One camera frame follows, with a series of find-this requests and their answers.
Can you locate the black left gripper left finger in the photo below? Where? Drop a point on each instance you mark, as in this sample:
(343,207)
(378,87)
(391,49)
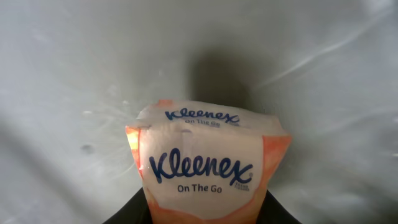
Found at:
(135,211)

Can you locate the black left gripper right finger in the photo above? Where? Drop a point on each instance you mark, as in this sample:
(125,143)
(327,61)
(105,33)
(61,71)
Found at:
(272,212)

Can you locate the orange kleenex tissue pack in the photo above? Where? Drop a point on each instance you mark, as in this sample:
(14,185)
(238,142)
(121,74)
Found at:
(205,163)

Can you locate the grey plastic basket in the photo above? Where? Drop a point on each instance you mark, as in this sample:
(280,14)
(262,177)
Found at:
(75,73)

